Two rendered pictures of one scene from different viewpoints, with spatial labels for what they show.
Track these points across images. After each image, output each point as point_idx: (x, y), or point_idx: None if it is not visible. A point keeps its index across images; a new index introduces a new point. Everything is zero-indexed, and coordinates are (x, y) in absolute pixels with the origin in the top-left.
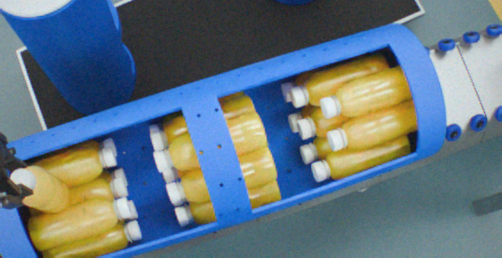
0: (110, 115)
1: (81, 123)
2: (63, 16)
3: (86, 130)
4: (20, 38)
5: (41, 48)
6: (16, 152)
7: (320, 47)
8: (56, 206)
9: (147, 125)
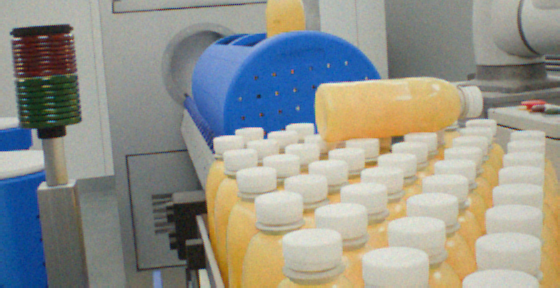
0: (222, 61)
1: (223, 65)
2: None
3: (234, 51)
4: (31, 286)
5: None
6: (243, 53)
7: (202, 62)
8: None
9: None
